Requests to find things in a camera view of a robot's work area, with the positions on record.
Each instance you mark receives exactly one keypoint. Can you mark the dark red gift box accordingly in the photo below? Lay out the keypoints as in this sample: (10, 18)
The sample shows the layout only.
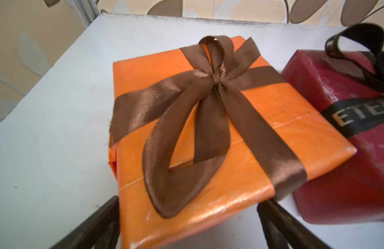
(354, 191)

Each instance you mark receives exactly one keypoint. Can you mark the orange gift box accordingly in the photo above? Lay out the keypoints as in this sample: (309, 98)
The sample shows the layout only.
(239, 183)

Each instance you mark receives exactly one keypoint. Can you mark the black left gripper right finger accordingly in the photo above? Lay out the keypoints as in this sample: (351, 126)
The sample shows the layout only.
(283, 231)

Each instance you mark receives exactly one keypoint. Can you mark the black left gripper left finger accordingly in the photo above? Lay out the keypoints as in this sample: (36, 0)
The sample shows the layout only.
(101, 230)

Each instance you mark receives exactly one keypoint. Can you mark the black lettered ribbon bow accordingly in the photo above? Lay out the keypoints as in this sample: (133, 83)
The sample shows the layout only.
(356, 115)

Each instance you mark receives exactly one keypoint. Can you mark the brown satin ribbon bow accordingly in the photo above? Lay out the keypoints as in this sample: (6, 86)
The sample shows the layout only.
(215, 85)

